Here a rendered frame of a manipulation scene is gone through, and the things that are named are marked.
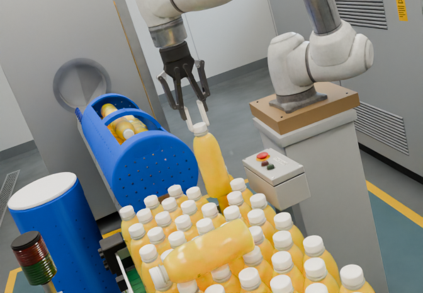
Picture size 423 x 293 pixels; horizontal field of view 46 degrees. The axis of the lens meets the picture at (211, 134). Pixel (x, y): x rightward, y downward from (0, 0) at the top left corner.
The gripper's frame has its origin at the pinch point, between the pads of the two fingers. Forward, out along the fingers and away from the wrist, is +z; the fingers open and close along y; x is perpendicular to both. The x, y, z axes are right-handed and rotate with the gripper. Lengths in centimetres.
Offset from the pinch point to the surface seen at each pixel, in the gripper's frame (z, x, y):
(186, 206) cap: 19.3, 8.4, 11.9
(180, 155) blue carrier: 17.5, -22.8, 3.1
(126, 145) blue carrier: 8.0, -25.2, 17.9
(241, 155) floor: 131, -262, -93
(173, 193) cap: 20.0, -4.4, 12.1
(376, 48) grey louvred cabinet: 43, -126, -151
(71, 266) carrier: 56, -59, 52
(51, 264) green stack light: 12, 22, 46
